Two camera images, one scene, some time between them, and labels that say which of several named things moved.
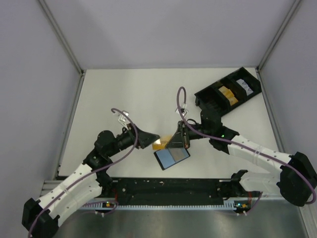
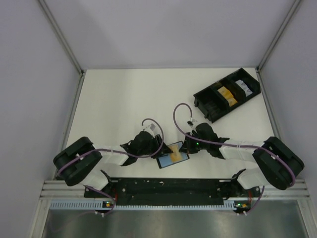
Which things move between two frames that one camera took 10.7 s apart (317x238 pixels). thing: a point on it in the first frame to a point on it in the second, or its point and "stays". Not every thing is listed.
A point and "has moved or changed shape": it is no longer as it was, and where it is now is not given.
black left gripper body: (136, 137) to (160, 144)
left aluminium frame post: (66, 42) stays
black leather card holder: (168, 156) stays
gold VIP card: (160, 144) has moved or changed shape
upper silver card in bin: (241, 82) stays
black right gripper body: (183, 134) to (187, 145)
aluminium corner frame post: (272, 44) stays
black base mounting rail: (171, 191) stays
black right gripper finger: (181, 138) to (184, 147)
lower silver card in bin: (248, 90) stays
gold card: (229, 93) stays
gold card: (227, 92) stays
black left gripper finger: (144, 139) to (165, 150)
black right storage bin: (230, 81) stays
